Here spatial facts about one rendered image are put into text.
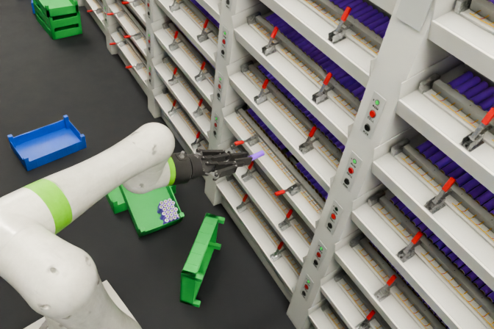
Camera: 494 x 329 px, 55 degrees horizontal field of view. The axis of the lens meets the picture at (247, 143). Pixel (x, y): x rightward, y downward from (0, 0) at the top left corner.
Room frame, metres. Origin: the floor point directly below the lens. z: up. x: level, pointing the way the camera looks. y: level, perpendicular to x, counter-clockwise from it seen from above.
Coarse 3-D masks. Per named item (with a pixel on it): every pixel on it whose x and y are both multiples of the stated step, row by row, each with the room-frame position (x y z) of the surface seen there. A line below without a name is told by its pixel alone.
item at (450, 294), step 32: (384, 192) 0.92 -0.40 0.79; (384, 224) 0.84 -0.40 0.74; (416, 224) 0.83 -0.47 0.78; (384, 256) 0.78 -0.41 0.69; (416, 256) 0.75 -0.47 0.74; (448, 256) 0.74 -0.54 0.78; (416, 288) 0.69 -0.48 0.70; (448, 288) 0.67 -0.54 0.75; (480, 288) 0.67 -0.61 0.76; (448, 320) 0.60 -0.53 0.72; (480, 320) 0.60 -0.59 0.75
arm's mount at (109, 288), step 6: (102, 282) 0.77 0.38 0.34; (108, 288) 0.76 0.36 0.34; (114, 294) 0.74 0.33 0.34; (114, 300) 0.72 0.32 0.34; (120, 300) 0.72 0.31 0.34; (120, 306) 0.70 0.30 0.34; (126, 312) 0.69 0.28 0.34; (42, 318) 0.63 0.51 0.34; (132, 318) 0.67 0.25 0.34; (36, 324) 0.61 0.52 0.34; (42, 324) 0.61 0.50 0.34
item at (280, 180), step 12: (228, 108) 1.45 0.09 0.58; (240, 108) 1.46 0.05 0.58; (228, 120) 1.42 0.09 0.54; (240, 120) 1.42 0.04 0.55; (240, 132) 1.36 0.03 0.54; (252, 132) 1.36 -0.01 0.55; (264, 156) 1.25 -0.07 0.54; (264, 168) 1.21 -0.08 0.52; (276, 168) 1.19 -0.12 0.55; (276, 180) 1.14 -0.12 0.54; (288, 180) 1.14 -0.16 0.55; (288, 192) 1.09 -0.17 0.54; (300, 192) 1.09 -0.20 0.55; (300, 204) 1.05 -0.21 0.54; (312, 204) 1.05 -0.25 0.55; (300, 216) 1.04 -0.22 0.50; (312, 216) 1.01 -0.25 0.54; (312, 228) 0.98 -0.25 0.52
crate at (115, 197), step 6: (174, 186) 1.48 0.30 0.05; (114, 192) 1.42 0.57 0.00; (120, 192) 1.43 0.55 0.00; (174, 192) 1.48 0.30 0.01; (108, 198) 1.36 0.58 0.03; (114, 198) 1.39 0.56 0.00; (120, 198) 1.39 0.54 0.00; (114, 204) 1.30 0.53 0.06; (120, 204) 1.32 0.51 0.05; (114, 210) 1.30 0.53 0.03; (120, 210) 1.32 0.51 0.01
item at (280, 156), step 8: (240, 112) 1.44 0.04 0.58; (248, 120) 1.39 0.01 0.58; (256, 128) 1.36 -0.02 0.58; (264, 136) 1.32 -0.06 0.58; (272, 144) 1.28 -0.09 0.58; (272, 152) 1.25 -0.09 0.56; (280, 152) 1.24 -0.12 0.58; (280, 160) 1.22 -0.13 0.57; (280, 168) 1.19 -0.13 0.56; (288, 168) 1.17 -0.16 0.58; (296, 176) 1.14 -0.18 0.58; (304, 184) 1.11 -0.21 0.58; (312, 192) 1.07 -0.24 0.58; (320, 200) 1.04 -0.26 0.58
